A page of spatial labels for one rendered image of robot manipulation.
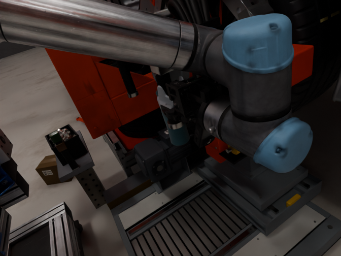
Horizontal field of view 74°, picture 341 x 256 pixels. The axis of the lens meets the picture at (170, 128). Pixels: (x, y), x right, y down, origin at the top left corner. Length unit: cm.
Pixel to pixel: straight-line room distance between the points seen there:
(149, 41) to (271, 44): 16
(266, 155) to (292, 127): 5
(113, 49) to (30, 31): 10
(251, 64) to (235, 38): 3
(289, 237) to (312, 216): 15
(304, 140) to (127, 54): 26
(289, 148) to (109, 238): 124
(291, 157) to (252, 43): 15
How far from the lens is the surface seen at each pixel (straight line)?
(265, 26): 27
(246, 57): 26
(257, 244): 114
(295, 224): 120
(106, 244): 143
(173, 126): 60
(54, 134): 111
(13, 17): 34
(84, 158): 125
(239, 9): 62
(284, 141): 30
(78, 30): 33
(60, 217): 138
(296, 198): 116
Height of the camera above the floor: 106
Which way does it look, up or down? 31 degrees down
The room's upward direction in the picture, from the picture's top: 17 degrees counter-clockwise
